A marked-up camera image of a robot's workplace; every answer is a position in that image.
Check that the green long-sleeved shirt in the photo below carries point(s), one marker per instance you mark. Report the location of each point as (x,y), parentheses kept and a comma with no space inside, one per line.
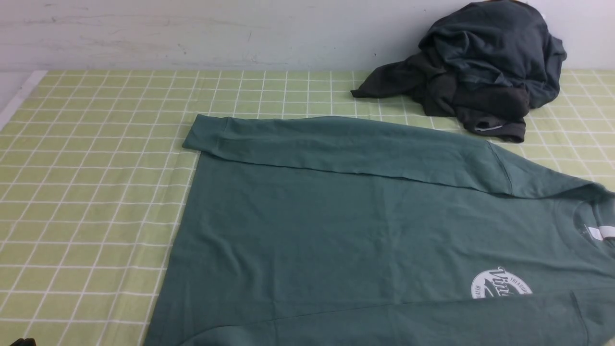
(336,231)

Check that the dark grey crumpled garment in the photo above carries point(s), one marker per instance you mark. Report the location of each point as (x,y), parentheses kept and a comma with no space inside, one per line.
(487,64)

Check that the green checkered tablecloth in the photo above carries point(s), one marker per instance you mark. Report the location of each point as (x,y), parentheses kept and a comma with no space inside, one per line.
(95,179)

